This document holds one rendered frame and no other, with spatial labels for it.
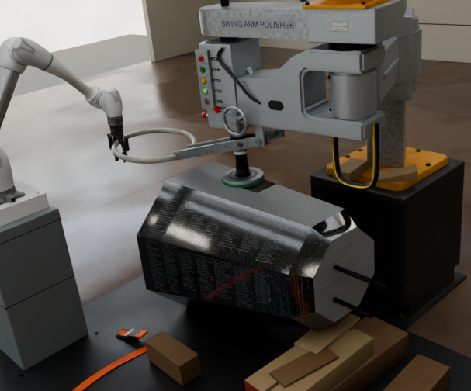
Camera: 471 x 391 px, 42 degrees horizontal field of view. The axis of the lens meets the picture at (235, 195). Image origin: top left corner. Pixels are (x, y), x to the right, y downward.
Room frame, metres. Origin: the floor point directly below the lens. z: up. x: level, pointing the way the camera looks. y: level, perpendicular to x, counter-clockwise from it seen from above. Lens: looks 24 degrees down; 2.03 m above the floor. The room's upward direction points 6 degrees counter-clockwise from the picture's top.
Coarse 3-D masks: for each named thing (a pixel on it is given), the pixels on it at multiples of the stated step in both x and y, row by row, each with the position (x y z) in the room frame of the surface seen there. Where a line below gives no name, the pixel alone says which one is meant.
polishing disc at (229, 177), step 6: (234, 168) 3.06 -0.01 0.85; (252, 168) 3.04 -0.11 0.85; (258, 168) 3.03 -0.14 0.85; (228, 174) 3.00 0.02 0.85; (234, 174) 2.99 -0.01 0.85; (252, 174) 2.96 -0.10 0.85; (258, 174) 2.95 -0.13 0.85; (228, 180) 2.91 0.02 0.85; (234, 180) 2.90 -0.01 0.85; (240, 180) 2.89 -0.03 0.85; (246, 180) 2.88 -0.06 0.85; (252, 180) 2.88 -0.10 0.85; (258, 180) 2.89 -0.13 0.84
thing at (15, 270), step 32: (32, 224) 2.81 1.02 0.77; (0, 256) 2.69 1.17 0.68; (32, 256) 2.79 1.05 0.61; (64, 256) 2.90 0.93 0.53; (0, 288) 2.66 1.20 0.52; (32, 288) 2.76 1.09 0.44; (64, 288) 2.87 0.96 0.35; (0, 320) 2.75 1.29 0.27; (32, 320) 2.73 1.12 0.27; (64, 320) 2.84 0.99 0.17; (32, 352) 2.70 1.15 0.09
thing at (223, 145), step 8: (272, 136) 2.83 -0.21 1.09; (280, 136) 2.86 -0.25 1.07; (192, 144) 3.27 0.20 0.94; (200, 144) 3.22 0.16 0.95; (208, 144) 3.19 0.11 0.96; (216, 144) 2.99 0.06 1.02; (224, 144) 2.96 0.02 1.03; (232, 144) 2.92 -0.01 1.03; (240, 144) 2.87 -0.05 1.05; (248, 144) 2.85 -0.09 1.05; (176, 152) 3.20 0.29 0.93; (184, 152) 3.16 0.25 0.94; (192, 152) 3.11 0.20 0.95; (200, 152) 3.07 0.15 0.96; (208, 152) 3.04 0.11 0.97; (216, 152) 3.00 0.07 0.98; (176, 160) 3.20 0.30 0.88
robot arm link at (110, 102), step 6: (108, 90) 3.44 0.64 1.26; (114, 90) 3.45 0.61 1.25; (102, 96) 3.45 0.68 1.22; (108, 96) 3.42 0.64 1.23; (114, 96) 3.43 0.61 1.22; (120, 96) 3.47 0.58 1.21; (102, 102) 3.45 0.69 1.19; (108, 102) 3.42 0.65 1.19; (114, 102) 3.42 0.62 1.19; (120, 102) 3.45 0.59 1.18; (102, 108) 3.46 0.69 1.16; (108, 108) 3.42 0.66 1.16; (114, 108) 3.42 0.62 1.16; (120, 108) 3.44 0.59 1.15; (108, 114) 3.43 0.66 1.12; (114, 114) 3.42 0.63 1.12; (120, 114) 3.45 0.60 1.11
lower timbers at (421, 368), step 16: (368, 320) 2.57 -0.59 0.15; (384, 336) 2.43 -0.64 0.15; (400, 336) 2.42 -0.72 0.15; (384, 352) 2.32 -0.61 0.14; (400, 352) 2.39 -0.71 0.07; (368, 368) 2.25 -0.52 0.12; (384, 368) 2.32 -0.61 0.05; (416, 368) 2.21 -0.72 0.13; (432, 368) 2.19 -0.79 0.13; (448, 368) 2.18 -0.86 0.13; (352, 384) 2.18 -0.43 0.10; (368, 384) 2.25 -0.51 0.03; (400, 384) 2.11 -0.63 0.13; (416, 384) 2.10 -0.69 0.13; (432, 384) 2.09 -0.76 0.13; (448, 384) 2.18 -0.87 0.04
